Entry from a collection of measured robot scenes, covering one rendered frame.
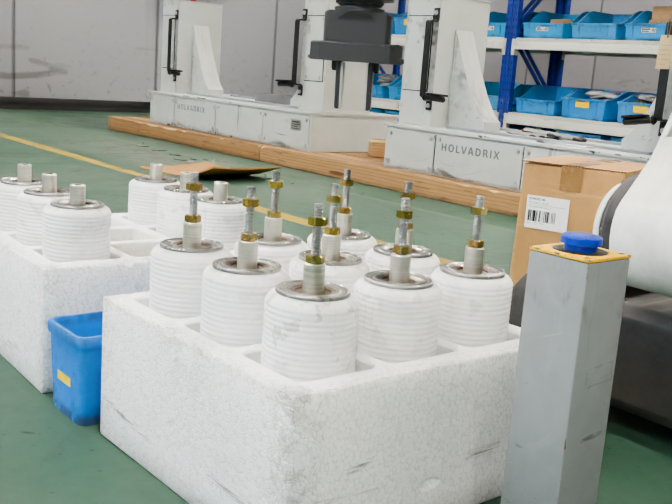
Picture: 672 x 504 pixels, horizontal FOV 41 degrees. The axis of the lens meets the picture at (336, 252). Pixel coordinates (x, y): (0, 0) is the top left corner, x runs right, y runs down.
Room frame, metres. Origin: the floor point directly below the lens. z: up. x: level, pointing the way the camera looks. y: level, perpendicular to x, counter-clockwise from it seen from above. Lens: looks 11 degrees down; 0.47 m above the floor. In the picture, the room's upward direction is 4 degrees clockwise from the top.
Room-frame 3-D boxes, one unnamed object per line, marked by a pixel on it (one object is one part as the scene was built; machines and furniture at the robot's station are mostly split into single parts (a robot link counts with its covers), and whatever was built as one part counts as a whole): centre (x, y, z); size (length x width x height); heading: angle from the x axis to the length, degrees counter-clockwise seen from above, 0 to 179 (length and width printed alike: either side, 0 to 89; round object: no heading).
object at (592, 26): (6.45, -1.80, 0.89); 0.50 x 0.38 x 0.21; 131
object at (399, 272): (0.96, -0.07, 0.26); 0.02 x 0.02 x 0.03
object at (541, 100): (6.80, -1.53, 0.36); 0.50 x 0.38 x 0.21; 130
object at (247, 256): (0.97, 0.10, 0.26); 0.02 x 0.02 x 0.03
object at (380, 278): (0.96, -0.07, 0.25); 0.08 x 0.08 x 0.01
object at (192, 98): (5.07, 0.46, 0.45); 1.61 x 0.57 x 0.74; 40
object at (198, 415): (1.05, 0.01, 0.09); 0.39 x 0.39 x 0.18; 40
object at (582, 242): (0.87, -0.24, 0.32); 0.04 x 0.04 x 0.02
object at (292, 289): (0.88, 0.02, 0.25); 0.08 x 0.08 x 0.01
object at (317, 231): (0.88, 0.02, 0.30); 0.01 x 0.01 x 0.08
